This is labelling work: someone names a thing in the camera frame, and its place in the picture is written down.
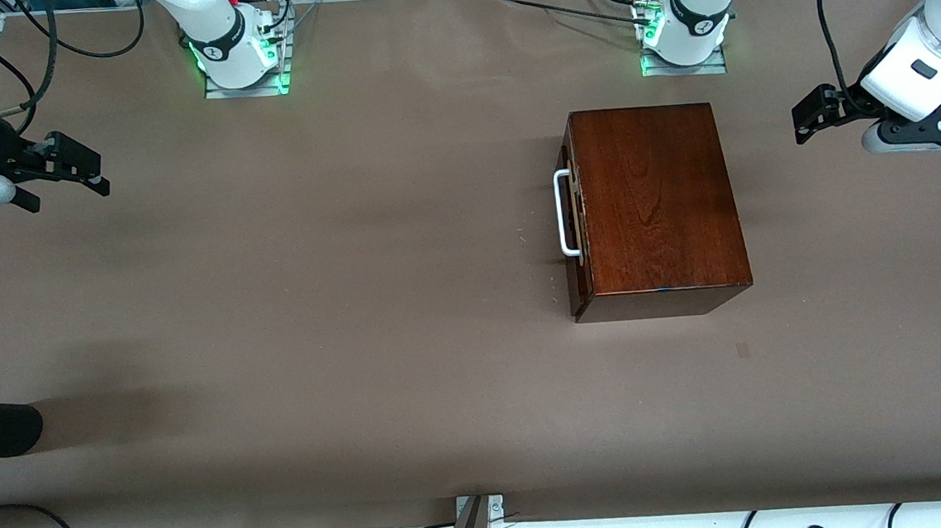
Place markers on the dark brown wooden cabinet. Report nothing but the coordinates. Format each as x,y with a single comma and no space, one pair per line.
657,201

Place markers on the wooden drawer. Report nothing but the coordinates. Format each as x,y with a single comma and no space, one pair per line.
576,232

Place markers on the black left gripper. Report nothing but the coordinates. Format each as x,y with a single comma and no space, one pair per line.
848,100

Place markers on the brown table cover sheet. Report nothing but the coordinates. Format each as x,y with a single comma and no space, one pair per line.
363,387

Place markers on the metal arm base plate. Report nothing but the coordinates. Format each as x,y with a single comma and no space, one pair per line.
247,91
685,69

